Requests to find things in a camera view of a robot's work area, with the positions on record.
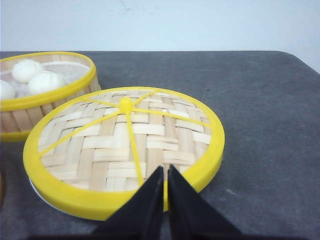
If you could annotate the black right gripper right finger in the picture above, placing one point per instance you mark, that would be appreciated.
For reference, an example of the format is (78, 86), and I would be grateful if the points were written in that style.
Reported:
(191, 217)

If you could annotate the woven bamboo steamer lid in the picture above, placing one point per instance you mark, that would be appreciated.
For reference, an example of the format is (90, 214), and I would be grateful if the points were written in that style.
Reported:
(90, 155)

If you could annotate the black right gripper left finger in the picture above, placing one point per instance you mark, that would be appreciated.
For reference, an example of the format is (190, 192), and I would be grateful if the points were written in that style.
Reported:
(141, 217)

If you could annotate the bamboo steamer drawer yellow rims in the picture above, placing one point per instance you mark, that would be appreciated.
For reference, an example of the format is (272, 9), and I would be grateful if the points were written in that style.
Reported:
(19, 116)

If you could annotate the white plate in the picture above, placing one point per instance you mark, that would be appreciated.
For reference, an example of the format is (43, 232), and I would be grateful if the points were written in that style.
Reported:
(41, 197)

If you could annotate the white steamed bun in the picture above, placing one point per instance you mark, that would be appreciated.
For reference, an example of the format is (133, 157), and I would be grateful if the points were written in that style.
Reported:
(7, 91)
(25, 70)
(45, 81)

